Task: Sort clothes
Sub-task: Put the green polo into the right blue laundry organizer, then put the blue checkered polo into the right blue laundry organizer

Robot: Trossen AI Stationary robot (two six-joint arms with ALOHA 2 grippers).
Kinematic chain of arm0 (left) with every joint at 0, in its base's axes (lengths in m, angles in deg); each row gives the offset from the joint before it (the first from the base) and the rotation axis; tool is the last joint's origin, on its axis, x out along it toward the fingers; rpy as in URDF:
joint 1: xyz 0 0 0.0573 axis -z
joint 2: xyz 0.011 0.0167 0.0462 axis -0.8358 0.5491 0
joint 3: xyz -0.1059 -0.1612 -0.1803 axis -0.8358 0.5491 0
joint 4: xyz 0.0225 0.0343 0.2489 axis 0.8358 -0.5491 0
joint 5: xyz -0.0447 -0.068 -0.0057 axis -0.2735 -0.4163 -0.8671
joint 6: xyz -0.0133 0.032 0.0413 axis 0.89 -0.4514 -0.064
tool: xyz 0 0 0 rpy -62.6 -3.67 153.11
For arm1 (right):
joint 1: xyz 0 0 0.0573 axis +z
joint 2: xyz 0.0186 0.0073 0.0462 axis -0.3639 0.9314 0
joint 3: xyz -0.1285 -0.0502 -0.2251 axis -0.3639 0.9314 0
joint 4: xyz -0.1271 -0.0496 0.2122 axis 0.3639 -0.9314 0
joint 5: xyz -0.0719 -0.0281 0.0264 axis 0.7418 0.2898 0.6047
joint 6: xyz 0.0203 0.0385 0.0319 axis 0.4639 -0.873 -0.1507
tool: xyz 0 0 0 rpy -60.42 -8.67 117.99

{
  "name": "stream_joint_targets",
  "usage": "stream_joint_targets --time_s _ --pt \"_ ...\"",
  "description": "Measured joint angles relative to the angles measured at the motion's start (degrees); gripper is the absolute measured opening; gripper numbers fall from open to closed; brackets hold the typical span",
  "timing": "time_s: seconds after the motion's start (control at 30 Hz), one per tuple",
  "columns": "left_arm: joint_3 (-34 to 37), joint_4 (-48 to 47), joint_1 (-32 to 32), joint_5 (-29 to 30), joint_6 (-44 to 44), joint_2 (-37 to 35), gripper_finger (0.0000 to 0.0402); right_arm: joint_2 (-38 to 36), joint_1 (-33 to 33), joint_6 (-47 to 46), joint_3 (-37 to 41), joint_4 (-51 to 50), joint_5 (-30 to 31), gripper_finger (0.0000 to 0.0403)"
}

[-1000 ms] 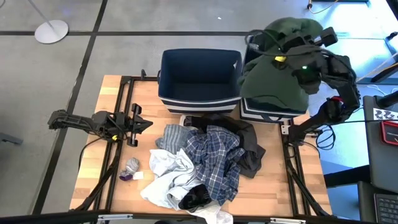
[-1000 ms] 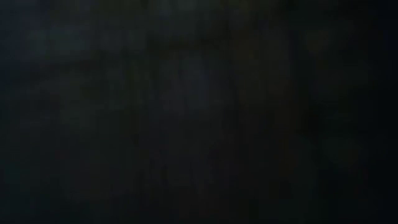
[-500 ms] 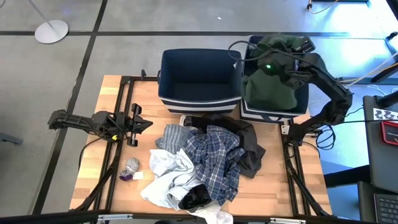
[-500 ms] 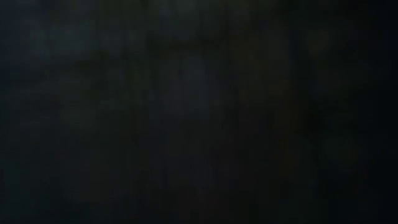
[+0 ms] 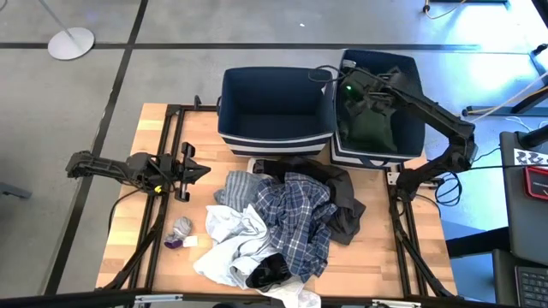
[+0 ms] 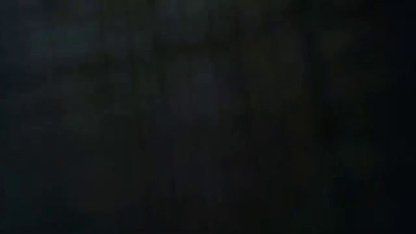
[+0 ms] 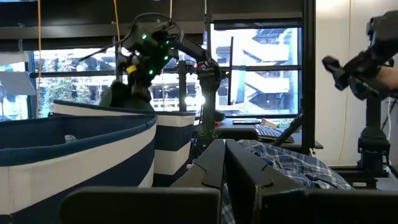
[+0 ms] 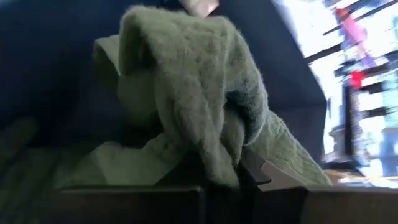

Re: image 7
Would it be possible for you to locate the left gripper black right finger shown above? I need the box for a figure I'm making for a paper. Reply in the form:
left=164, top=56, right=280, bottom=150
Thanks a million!
left=225, top=138, right=305, bottom=224

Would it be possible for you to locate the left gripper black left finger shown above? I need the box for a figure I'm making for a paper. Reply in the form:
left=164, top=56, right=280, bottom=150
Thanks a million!
left=170, top=138, right=226, bottom=191

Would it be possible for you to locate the dark green garment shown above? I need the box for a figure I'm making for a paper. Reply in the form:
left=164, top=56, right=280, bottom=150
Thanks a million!
left=98, top=80, right=155, bottom=112

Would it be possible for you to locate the blue plaid shirt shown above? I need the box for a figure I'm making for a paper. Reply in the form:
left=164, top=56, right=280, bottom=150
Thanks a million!
left=220, top=139, right=354, bottom=224

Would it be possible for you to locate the person's forearm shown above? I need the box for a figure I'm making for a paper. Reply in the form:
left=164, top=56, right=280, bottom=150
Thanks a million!
left=377, top=65, right=398, bottom=91

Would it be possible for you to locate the dark grey desk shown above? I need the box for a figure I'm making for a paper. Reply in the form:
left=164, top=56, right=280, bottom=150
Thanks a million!
left=213, top=117, right=324, bottom=151

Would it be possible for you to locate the navy white striped fabric bin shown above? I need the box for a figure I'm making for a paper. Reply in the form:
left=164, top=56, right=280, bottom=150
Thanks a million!
left=0, top=113, right=158, bottom=224
left=51, top=99, right=197, bottom=188

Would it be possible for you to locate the dark keyboard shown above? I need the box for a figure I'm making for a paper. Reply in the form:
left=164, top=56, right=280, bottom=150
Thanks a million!
left=254, top=123, right=295, bottom=144

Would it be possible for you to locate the large glass window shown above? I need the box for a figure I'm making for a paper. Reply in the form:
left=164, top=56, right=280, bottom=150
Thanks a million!
left=0, top=18, right=303, bottom=121

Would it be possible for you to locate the grey flat panel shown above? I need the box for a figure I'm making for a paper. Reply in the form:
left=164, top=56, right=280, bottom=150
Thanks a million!
left=0, top=70, right=38, bottom=96

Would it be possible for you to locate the hanging yellow cable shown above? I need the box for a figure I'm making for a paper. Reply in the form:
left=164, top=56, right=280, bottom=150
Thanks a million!
left=112, top=0, right=122, bottom=49

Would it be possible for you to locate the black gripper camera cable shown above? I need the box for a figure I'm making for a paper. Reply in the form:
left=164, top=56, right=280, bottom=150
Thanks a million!
left=77, top=12, right=175, bottom=62

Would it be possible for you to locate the black diagonal frame strut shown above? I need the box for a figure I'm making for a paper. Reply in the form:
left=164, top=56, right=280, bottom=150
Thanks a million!
left=272, top=114, right=304, bottom=147

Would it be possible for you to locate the black frame upright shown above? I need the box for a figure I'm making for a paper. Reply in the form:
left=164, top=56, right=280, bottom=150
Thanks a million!
left=302, top=0, right=317, bottom=155

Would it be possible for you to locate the thin yellow wall cable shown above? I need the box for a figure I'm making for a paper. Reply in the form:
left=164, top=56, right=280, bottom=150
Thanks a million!
left=336, top=0, right=353, bottom=166

